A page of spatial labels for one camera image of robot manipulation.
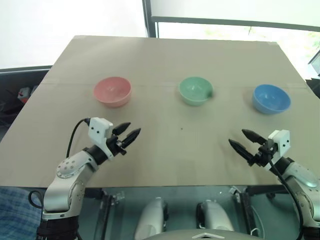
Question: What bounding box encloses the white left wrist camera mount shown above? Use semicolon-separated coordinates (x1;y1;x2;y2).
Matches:
88;117;114;160

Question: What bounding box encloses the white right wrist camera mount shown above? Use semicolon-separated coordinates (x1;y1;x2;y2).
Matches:
267;129;292;161

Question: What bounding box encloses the dark sofa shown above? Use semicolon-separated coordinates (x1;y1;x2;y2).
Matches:
0;65;54;133

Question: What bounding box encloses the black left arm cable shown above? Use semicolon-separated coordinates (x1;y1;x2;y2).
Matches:
28;117;91;210

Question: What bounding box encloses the silver left robot leg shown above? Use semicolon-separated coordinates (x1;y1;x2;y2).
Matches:
134;197;169;240

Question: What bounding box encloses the grey robot torso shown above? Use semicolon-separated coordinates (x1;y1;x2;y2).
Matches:
141;229;265;240

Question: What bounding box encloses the blue checked cloth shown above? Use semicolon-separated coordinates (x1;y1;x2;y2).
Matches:
0;186;44;240

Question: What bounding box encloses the black table leg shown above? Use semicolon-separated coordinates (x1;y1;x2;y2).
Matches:
94;187;115;240
233;185;285;237

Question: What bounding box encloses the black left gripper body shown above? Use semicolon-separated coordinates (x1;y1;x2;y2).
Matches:
106;135;127;158

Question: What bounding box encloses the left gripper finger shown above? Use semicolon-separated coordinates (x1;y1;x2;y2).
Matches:
112;121;132;135
121;127;142;149

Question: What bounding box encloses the red white object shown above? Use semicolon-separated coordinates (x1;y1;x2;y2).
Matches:
17;86;33;104

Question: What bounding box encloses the pink red bowl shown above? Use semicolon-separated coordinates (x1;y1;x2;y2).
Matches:
93;76;133;109

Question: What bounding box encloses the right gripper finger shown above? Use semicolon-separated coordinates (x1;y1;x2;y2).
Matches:
241;128;267;144
228;139;254;162

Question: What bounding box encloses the green bowl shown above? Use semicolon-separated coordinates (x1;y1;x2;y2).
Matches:
178;76;214;107

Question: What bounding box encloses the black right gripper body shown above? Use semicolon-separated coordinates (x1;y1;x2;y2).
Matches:
247;139;278;168

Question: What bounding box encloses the silver robot leg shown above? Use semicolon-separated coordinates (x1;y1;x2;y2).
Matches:
134;197;169;240
195;199;235;233

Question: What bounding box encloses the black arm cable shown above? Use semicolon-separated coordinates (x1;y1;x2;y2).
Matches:
267;149;306;240
28;117;91;210

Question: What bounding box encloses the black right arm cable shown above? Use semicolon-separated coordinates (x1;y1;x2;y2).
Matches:
267;149;306;240

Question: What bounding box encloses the black window frame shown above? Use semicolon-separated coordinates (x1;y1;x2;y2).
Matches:
141;0;320;39

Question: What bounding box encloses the blue bowl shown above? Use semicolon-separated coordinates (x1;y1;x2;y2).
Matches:
251;84;292;115

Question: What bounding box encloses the silver right robot leg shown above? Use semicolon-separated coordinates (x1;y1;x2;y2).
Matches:
195;199;235;233

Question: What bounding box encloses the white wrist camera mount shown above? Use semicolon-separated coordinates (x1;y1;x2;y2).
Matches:
88;117;114;160
267;129;292;161

